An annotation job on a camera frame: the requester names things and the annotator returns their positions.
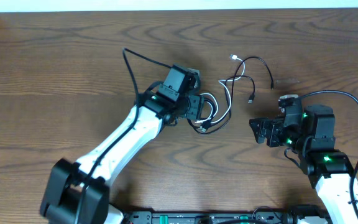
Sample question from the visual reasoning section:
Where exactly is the black USB cable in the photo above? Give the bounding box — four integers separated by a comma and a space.
187, 75, 256, 135

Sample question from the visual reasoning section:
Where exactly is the white USB cable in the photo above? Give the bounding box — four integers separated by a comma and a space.
194, 54, 247, 124

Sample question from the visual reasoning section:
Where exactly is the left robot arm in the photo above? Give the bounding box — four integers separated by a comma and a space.
39, 89, 204, 224

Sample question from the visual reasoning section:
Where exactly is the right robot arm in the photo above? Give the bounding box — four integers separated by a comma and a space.
249, 103, 358, 223

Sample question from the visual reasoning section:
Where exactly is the clear tape strip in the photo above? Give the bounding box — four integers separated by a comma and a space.
275, 78, 300, 85

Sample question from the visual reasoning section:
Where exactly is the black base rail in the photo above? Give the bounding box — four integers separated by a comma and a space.
122, 210, 286, 224

